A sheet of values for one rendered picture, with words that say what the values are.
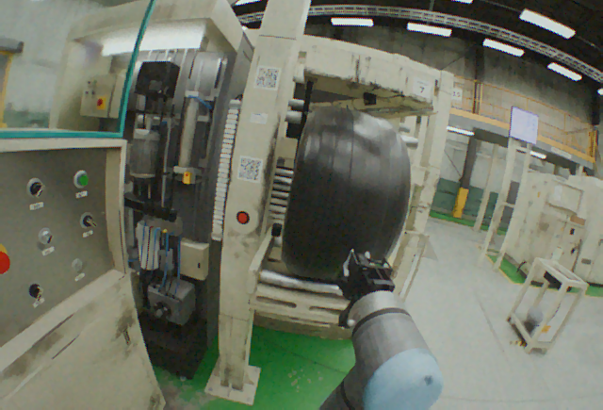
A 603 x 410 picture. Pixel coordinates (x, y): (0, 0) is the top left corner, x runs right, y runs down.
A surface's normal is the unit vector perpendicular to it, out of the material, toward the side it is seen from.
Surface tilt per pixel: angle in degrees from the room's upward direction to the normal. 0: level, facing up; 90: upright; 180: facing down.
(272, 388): 0
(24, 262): 90
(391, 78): 90
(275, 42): 90
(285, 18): 90
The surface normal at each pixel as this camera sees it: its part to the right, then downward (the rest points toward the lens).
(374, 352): -0.73, -0.68
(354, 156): 0.06, -0.34
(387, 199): 0.00, -0.06
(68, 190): 0.98, 0.19
